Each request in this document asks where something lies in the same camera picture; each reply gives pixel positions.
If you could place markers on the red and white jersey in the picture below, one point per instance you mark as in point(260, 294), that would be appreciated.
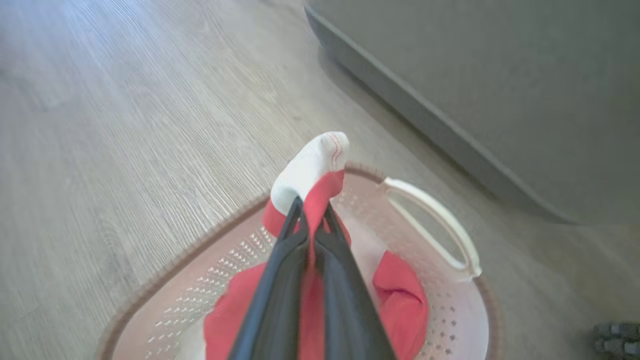
point(405, 305)

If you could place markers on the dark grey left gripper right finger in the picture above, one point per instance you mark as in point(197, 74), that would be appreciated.
point(350, 310)

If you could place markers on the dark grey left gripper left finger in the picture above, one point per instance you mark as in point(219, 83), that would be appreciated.
point(275, 300)

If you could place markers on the dark grey ridged wheel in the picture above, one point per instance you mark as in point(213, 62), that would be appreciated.
point(617, 340)

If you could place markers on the grey sofa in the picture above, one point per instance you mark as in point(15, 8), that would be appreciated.
point(500, 75)

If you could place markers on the pink perforated laundry basket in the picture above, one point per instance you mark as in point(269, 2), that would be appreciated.
point(450, 310)

